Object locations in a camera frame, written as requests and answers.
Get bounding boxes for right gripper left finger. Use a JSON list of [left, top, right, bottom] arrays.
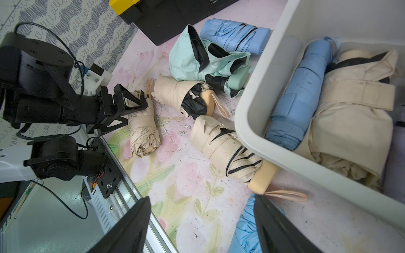
[[89, 197, 151, 253]]

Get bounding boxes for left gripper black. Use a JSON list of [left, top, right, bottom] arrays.
[[1, 84, 148, 136]]

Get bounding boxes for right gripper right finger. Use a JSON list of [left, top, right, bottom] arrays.
[[254, 195, 320, 253]]

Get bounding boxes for large beige umbrella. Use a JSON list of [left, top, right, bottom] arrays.
[[295, 50, 399, 191]]

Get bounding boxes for lavender umbrella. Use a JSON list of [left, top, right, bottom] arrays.
[[383, 105, 405, 203]]

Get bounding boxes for light blue umbrella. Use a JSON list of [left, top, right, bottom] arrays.
[[265, 36, 341, 151]]

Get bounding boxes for white plastic storage box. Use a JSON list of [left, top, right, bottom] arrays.
[[235, 1, 405, 230]]

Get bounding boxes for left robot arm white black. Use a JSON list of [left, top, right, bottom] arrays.
[[1, 32, 148, 182]]

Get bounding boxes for sky blue long umbrella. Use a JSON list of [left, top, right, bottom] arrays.
[[227, 193, 285, 253]]

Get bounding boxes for crumpled beige umbrella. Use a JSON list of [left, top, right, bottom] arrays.
[[128, 94, 161, 158]]

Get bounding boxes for beige umbrella black inner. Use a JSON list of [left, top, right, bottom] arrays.
[[152, 76, 230, 119]]

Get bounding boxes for mint green umbrella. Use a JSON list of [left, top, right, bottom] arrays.
[[169, 25, 251, 98]]

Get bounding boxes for beige umbrella black stripes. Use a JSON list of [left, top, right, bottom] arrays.
[[190, 116, 308, 202]]

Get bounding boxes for periwinkle blue folded umbrella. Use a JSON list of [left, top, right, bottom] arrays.
[[200, 19, 272, 55]]

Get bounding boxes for yellow black toolbox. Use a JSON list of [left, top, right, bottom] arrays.
[[109, 0, 237, 45]]

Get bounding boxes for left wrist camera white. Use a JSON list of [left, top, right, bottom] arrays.
[[84, 63, 112, 96]]

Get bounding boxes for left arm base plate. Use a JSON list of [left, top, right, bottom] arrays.
[[86, 137, 123, 199]]

